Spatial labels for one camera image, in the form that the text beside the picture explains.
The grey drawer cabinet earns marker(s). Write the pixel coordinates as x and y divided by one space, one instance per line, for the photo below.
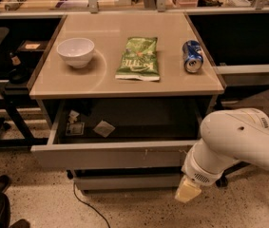
58 82

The blue soda can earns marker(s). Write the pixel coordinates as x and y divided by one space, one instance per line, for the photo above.
192 56

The grey bottom drawer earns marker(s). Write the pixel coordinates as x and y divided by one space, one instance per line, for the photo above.
127 182

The white square paper packet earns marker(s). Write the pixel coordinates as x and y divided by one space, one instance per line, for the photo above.
104 129

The small crumpled paper scrap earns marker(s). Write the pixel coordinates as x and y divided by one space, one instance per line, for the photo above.
73 116

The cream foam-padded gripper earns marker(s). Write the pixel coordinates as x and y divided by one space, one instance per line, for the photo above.
198 172

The white label card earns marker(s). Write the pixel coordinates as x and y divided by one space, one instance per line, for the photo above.
75 129

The grey top drawer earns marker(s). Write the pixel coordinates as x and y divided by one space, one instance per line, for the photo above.
149 132

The white ceramic bowl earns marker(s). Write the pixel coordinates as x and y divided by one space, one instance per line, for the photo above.
76 52

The green chip bag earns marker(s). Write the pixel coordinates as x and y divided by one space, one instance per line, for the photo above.
139 60

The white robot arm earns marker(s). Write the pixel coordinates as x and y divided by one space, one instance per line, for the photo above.
227 138

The grey drawer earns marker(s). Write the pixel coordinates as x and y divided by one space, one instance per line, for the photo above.
127 182
149 132

